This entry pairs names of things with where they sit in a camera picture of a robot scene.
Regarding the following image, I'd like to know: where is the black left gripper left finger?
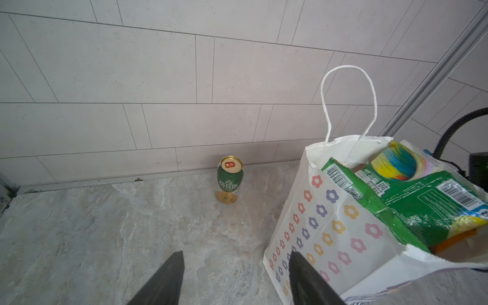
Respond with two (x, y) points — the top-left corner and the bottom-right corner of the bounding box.
(128, 251), (185, 305)

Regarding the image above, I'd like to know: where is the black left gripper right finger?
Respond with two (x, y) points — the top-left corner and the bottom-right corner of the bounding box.
(289, 252), (345, 305)

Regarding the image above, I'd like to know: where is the white printed paper bag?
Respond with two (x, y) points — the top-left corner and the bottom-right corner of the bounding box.
(262, 64), (488, 305)

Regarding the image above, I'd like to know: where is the green chip snack bag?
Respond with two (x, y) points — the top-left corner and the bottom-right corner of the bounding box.
(322, 158), (430, 253)

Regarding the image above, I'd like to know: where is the green colourful snack bag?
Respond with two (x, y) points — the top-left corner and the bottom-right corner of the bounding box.
(355, 141), (487, 249)

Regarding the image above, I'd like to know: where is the yellow orange snack bag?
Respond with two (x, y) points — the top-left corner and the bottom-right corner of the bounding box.
(429, 228), (477, 254)

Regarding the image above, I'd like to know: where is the green gold drink can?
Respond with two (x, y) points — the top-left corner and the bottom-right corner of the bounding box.
(216, 156), (244, 205)

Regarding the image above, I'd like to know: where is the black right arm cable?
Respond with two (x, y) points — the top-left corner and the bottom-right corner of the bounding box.
(432, 107), (488, 161)

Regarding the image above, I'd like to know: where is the right aluminium corner post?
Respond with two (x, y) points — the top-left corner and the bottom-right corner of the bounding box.
(380, 4), (487, 137)

